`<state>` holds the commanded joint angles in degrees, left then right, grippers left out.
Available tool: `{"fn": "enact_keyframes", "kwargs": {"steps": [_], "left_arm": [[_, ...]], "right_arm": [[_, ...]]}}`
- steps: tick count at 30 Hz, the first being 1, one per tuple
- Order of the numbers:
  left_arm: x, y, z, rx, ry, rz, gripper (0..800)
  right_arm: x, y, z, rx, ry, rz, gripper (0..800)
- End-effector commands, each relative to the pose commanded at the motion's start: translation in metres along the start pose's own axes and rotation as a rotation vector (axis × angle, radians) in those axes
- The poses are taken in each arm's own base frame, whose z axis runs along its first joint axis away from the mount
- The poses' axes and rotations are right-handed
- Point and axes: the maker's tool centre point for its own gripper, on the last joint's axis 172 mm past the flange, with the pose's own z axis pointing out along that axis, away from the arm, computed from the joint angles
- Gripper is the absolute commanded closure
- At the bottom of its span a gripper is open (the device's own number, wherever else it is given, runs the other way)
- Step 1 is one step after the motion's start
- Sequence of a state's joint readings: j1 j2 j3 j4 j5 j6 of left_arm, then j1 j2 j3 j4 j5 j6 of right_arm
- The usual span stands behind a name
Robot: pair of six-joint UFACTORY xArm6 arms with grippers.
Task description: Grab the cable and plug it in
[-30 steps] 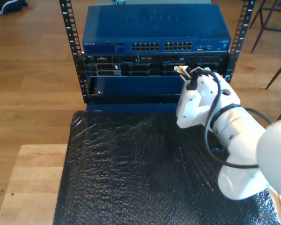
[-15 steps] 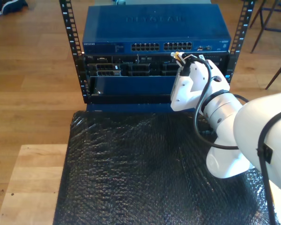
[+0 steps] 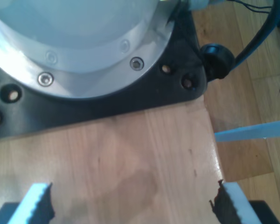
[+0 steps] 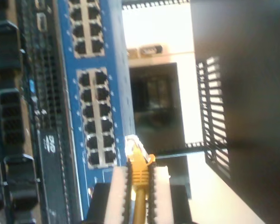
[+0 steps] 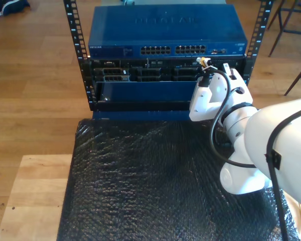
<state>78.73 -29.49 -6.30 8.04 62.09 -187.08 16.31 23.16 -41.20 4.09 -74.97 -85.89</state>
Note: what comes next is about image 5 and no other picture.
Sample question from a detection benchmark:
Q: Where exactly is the black bubble wrap mat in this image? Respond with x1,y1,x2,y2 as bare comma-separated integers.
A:
56,115,301,241

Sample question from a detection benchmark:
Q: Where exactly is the black perforated rack post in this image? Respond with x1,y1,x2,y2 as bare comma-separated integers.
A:
242,0,274,87
63,0,96,111

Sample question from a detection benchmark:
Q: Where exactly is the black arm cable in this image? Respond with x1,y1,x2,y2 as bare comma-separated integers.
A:
264,105,301,241

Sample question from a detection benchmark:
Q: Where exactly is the black Dell rack server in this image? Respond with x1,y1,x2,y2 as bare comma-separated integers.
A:
89,58,247,83

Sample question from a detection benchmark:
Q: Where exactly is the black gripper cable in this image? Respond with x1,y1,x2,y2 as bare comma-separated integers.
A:
210,86,258,168

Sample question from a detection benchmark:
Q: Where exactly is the dark metal frame chair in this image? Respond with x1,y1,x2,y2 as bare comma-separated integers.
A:
284,65,301,98

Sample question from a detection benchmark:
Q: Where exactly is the dark metal frame stool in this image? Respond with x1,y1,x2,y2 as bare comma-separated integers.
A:
266,0,301,58

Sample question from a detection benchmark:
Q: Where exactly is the dark blue sneaker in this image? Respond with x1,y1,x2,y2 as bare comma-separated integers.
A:
0,0,31,17

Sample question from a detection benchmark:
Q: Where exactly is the blue rack base plate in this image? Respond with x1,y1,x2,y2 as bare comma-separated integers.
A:
92,109,211,122

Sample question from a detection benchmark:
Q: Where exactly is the blue Netgear network switch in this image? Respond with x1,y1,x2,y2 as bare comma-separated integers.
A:
87,4,248,60

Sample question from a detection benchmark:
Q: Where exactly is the yellow network cable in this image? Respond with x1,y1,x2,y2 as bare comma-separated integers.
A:
196,56,212,68

